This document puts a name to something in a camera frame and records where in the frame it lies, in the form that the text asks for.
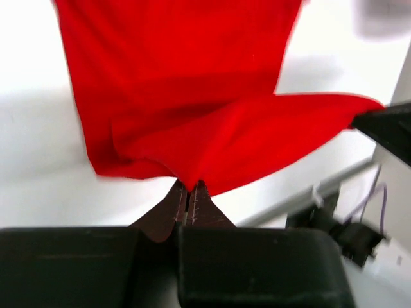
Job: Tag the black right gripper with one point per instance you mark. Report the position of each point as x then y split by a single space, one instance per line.
390 128

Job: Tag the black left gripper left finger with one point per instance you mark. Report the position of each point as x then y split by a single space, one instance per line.
131 266

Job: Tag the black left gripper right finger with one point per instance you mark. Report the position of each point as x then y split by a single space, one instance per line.
256 267

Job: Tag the red t shirt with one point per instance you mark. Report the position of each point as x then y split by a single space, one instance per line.
186 89

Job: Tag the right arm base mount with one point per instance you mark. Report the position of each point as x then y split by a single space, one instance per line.
356 240

